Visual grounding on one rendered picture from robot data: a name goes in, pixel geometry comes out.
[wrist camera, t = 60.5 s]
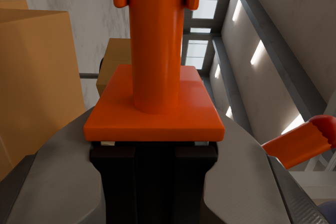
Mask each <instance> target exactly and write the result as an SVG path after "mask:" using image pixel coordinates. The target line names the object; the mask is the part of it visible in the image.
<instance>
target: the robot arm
mask: <svg viewBox="0 0 336 224"><path fill-rule="evenodd" d="M94 107H95V106H93V107H92V108H90V109H89V110H87V111H86V112H84V113H83V114H82V115H80V116H79V117H77V118H76V119H74V120H73V121H71V122H70V123H69V124H67V125H66V126H64V127H63V128H62V129H60V130H59V131H58V132H57V133H55V134H54V135H53V136H52V137H51V138H50V139H49V140H48V141H46V142H45V143H44V144H43V145H42V147H41V148H40V149H39V150H38V151H37V152H36V153H35V154H31V155H26V156H25V157H24V158H23V159H22V160H21V161H20V162H19V163H18V164H17V165H16V166H15V167H14V168H13V169H12V170H11V172H10V173H9V174H8V175H7V176H6V177H5V178H4V179H3V180H2V181H1V182H0V224H106V201H105V195H104V189H103V184H102V178H101V174H100V172H99V171H98V170H97V169H96V168H95V167H94V166H93V164H92V162H91V160H90V156H91V153H92V151H93V149H94V147H95V146H101V142H100V141H87V140H86V139H85V136H84V131H83V128H84V125H85V123H86V121H87V120H88V118H89V116H90V114H91V113H92V111H93V109H94ZM215 109H216V111H217V113H218V115H219V117H220V119H221V121H222V123H223V125H224V128H225V132H224V137H223V140H222V141H209V142H208V146H213V147H214V148H215V151H216V154H217V157H218V158H217V162H215V163H214V165H213V166H212V168H211V169H210V170H208V171H207V172H206V174H205V178H204V184H203V189H202V195H201V200H200V209H199V220H198V224H331V223H330V221H329V220H328V219H327V218H326V216H325V215H324V214H323V213H322V211H321V210H320V209H319V208H318V207H317V205H316V204H315V203H314V202H313V201H312V199H311V198H310V197H309V196H308V195H307V193H306V192H305V191H304V190H303V189H302V187H301V186H300V185H299V184H298V182H297V181H296V180H295V179H294V178H293V176H292V175H291V174H290V173H289V172H288V170H287V169H286V168H285V167H284V166H283V164H282V163H281V162H280V161H279V160H278V158H277V157H276V156H271V155H268V154H267V152H266V151H265V150H264V149H263V147H262V146H261V145H260V144H259V143H258V142H257V141H256V140H255V139H254V138H253V137H252V136H251V135H250V134H249V133H248V132H247V131H246V130H245V129H243V128H242V127H241V126H240V125H238V124H237V123H236V122H235V121H233V120H232V119H231V118H229V117H228V116H227V115H226V114H224V113H223V112H222V111H221V110H219V109H218V108H216V107H215Z"/></svg>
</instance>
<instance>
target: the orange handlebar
mask: <svg viewBox="0 0 336 224"><path fill-rule="evenodd" d="M199 2H200V0H113V4H114V6H115V7H116V8H123V7H126V6H128V8H129V28H130V48H131V68H132V88H133V105H134V106H135V108H136V109H137V110H139V111H141V112H143V113H145V114H153V115H159V114H166V113H169V112H171V111H174V110H175V109H176V107H177V106H178V101H179V86H180V71H181V56H182V41H183V26H184V11H185V8H187V9H189V10H191V11H195V10H197V9H198V7H199Z"/></svg>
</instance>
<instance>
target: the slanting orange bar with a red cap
mask: <svg viewBox="0 0 336 224"><path fill-rule="evenodd" d="M261 146H262V147H263V149H264V150H265V151H266V152H267V154H268V155H269V156H275V157H277V158H278V160H279V161H280V162H281V163H282V164H283V166H284V167H285V168H286V169H287V170H288V169H290V168H292V167H294V166H296V165H298V164H300V163H302V162H305V161H307V160H309V159H311V158H313V157H315V156H317V155H319V154H321V153H324V152H326V151H328V150H330V149H335V148H336V117H334V116H331V115H326V114H321V115H316V116H313V117H312V118H310V119H309V120H308V121H307V122H305V123H303V124H301V125H299V126H297V127H295V128H293V129H291V130H289V131H287V132H285V133H284V134H282V135H280V136H278V137H276V138H274V139H272V140H270V141H268V142H266V143H264V144H262V145H261Z"/></svg>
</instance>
